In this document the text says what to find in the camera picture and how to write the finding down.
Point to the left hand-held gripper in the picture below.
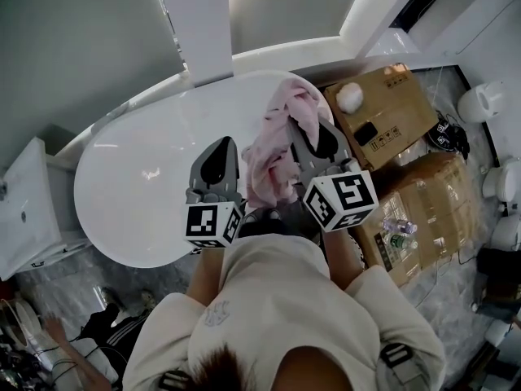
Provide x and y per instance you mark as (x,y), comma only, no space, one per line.
(203,222)

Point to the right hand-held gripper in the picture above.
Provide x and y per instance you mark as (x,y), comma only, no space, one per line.
(346,198)

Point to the pink cloth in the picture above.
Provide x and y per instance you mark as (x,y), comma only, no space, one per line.
(268,157)

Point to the person's left forearm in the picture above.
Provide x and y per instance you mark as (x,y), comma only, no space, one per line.
(205,271)

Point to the person's right forearm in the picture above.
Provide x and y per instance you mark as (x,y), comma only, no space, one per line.
(338,255)

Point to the white bathtub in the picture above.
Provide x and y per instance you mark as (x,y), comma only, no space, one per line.
(142,177)

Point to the fluffy white pink ball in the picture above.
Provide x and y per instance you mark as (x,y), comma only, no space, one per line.
(350,96)

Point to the person's dark shoe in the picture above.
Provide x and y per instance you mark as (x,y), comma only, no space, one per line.
(260,223)

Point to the brown cardboard box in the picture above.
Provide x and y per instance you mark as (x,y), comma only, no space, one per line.
(390,108)

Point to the clear plastic water bottle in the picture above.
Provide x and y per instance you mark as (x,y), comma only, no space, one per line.
(401,225)

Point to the large film-wrapped cardboard box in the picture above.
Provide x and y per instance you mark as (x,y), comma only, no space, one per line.
(431,202)

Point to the green label plastic bottle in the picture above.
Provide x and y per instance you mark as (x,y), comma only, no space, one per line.
(403,242)

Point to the white square pillar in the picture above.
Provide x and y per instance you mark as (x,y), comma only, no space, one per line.
(195,27)

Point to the person's cream top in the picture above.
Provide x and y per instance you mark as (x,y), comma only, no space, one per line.
(277,295)

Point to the black ceiling vent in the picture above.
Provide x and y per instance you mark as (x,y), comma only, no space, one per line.
(412,10)

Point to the white washbasin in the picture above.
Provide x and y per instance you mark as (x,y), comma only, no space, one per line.
(24,210)

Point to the black bag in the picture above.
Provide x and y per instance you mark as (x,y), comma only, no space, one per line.
(500,279)

